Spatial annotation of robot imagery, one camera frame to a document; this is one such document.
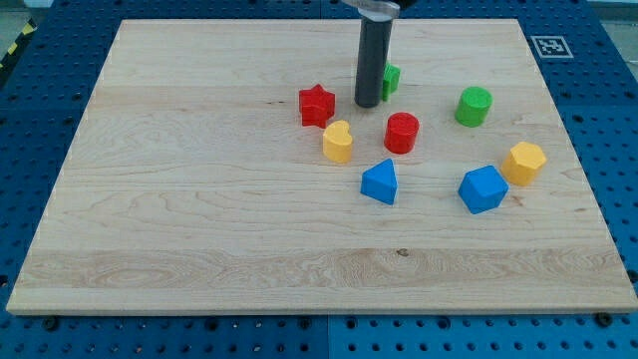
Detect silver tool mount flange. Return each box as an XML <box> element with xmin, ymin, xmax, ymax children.
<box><xmin>343</xmin><ymin>0</ymin><xmax>401</xmax><ymax>22</ymax></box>

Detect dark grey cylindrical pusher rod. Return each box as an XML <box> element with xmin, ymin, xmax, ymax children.
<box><xmin>354</xmin><ymin>17</ymin><xmax>393</xmax><ymax>108</ymax></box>

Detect green star block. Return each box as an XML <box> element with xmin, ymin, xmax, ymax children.
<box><xmin>382</xmin><ymin>63</ymin><xmax>401</xmax><ymax>102</ymax></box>

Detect red star block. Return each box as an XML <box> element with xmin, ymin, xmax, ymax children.
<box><xmin>298</xmin><ymin>84</ymin><xmax>336</xmax><ymax>129</ymax></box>

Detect red cylinder block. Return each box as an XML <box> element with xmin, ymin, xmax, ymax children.
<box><xmin>384</xmin><ymin>112</ymin><xmax>420</xmax><ymax>155</ymax></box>

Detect yellow heart block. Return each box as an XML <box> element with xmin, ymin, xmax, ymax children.
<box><xmin>322</xmin><ymin>120</ymin><xmax>353</xmax><ymax>164</ymax></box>

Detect green cylinder block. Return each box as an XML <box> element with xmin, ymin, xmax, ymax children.
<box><xmin>455</xmin><ymin>87</ymin><xmax>493</xmax><ymax>128</ymax></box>

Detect blue triangle block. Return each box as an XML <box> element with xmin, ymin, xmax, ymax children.
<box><xmin>360</xmin><ymin>159</ymin><xmax>398</xmax><ymax>205</ymax></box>

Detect white fiducial marker tag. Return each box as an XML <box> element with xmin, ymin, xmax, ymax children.
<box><xmin>530</xmin><ymin>35</ymin><xmax>573</xmax><ymax>59</ymax></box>

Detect blue pentagon block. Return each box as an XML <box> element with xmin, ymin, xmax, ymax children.
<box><xmin>458</xmin><ymin>165</ymin><xmax>509</xmax><ymax>214</ymax></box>

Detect yellow hexagon block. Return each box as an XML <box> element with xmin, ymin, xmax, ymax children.
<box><xmin>500</xmin><ymin>142</ymin><xmax>547</xmax><ymax>186</ymax></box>

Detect wooden board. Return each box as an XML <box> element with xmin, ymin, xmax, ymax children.
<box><xmin>7</xmin><ymin>19</ymin><xmax>637</xmax><ymax>316</ymax></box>

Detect yellow black hazard tape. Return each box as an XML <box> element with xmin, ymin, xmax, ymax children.
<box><xmin>1</xmin><ymin>18</ymin><xmax>38</xmax><ymax>71</ymax></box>

